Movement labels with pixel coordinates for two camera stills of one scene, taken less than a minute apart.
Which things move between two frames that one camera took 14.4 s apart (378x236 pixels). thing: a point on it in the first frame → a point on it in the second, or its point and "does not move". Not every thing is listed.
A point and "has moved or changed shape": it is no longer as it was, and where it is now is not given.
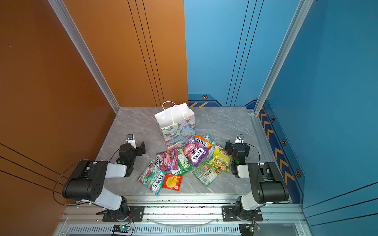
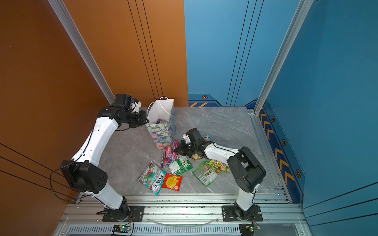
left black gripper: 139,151 → 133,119
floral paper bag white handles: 177,123 → 161,121
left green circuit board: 121,228 does not move
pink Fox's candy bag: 167,161 has moved or changed shape
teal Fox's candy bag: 152,178 does not move
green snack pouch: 206,173 does not move
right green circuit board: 248,229 does not move
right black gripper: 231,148 → 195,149
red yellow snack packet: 172,181 does not move
